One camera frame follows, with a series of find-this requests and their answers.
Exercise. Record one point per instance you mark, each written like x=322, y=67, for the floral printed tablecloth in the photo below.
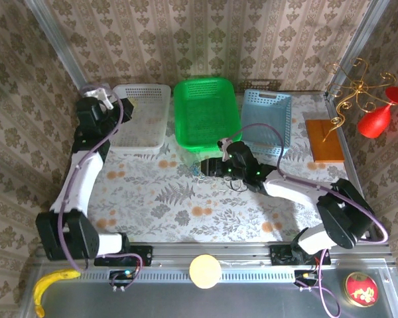
x=185, y=215

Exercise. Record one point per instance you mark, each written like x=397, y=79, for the orange wooden board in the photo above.
x=321, y=145

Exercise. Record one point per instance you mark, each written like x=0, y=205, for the yellow banana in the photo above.
x=41, y=288

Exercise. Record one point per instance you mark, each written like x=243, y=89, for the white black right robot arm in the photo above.
x=292, y=189

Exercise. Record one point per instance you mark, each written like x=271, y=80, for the small black controller board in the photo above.
x=302, y=277
x=119, y=277

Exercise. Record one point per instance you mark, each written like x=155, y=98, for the white perforated plastic basket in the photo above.
x=146, y=132

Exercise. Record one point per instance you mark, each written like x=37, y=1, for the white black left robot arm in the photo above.
x=79, y=185

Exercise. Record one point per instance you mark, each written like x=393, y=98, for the aluminium frame post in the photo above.
x=59, y=49
x=358, y=46

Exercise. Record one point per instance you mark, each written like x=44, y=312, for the round red gold tin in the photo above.
x=361, y=289

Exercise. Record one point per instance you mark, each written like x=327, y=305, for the slotted metal strip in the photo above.
x=169, y=275

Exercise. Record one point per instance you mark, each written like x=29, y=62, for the red wine glass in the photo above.
x=374, y=122

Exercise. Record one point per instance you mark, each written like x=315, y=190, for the light blue perforated basket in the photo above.
x=268, y=112

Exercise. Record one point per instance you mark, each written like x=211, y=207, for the green perforated plastic basket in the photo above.
x=205, y=112

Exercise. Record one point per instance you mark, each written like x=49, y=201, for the pale yellow round ball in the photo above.
x=205, y=271

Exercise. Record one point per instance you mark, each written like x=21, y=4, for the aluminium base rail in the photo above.
x=219, y=253

